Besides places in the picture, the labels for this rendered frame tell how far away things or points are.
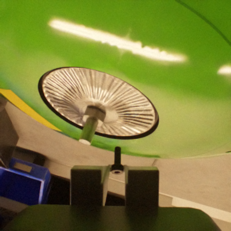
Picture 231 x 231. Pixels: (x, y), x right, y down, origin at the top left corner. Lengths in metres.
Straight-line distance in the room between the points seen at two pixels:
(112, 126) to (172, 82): 0.09
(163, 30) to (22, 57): 0.11
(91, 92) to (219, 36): 0.10
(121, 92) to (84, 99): 0.03
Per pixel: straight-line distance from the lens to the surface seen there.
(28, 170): 0.99
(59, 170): 1.03
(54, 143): 0.89
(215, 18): 0.18
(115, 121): 0.26
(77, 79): 0.23
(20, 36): 0.22
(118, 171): 0.18
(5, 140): 0.86
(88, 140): 0.24
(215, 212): 1.10
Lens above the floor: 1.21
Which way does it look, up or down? 28 degrees down
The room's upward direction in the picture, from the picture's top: 162 degrees counter-clockwise
